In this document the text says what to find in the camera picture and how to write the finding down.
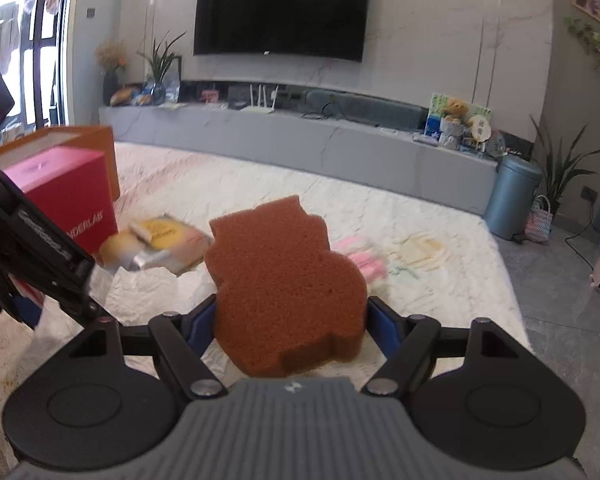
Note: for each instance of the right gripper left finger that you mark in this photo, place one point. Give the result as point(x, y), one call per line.
point(180, 341)

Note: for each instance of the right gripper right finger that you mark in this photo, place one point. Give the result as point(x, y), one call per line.
point(406, 343)

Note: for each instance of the pink white crochet item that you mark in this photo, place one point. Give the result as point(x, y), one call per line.
point(369, 259)

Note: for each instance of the brown cat-shaped sponge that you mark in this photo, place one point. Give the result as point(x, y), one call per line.
point(285, 301)

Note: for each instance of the white paper towel sheet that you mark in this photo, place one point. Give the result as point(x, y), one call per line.
point(133, 298)

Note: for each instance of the red lidded plastic box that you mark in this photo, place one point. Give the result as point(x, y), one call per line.
point(71, 187)

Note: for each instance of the yellow snack packet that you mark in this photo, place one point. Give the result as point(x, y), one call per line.
point(160, 242)

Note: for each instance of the pastel woven basket bag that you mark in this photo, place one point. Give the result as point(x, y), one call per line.
point(539, 222)

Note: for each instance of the blue metal trash bin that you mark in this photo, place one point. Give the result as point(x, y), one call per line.
point(515, 186)

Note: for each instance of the teddy bear on stand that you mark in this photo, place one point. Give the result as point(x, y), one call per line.
point(452, 125)

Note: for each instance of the dried flowers in vase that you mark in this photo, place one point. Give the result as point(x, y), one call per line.
point(110, 57)

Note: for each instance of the green plant in vase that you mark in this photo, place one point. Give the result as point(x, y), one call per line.
point(159, 60)

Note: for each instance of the potted snake plant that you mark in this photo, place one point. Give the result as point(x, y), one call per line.
point(561, 164)

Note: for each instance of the white wifi router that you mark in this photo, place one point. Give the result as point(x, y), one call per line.
point(261, 101)

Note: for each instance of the hanging ivy vine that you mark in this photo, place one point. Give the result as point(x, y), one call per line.
point(587, 36)

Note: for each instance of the wall mounted black television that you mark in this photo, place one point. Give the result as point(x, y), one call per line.
point(320, 28)

